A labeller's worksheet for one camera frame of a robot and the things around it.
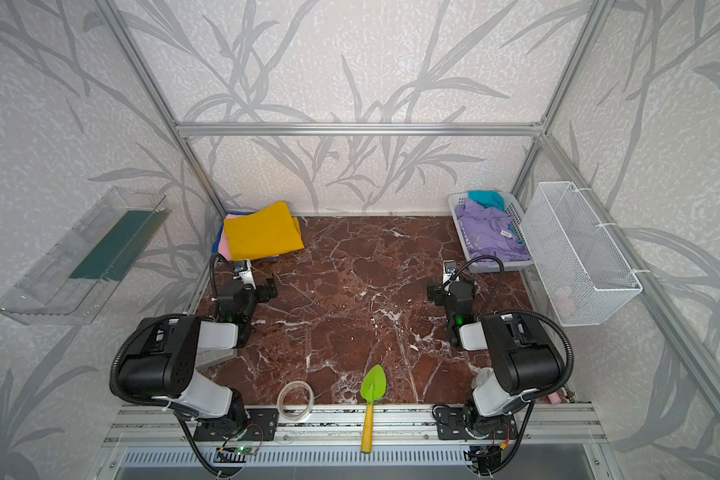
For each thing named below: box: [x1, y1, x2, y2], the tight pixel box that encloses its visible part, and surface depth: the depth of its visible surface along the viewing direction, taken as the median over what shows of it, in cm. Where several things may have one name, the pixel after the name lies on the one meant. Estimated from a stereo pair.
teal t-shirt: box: [468, 190, 505, 212], surface depth 118 cm
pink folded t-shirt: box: [218, 214, 241, 261], surface depth 109 cm
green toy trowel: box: [360, 364, 387, 453], surface depth 79 cm
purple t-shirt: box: [455, 199, 530, 262], surface depth 112 cm
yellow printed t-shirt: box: [223, 201, 305, 261], surface depth 115 cm
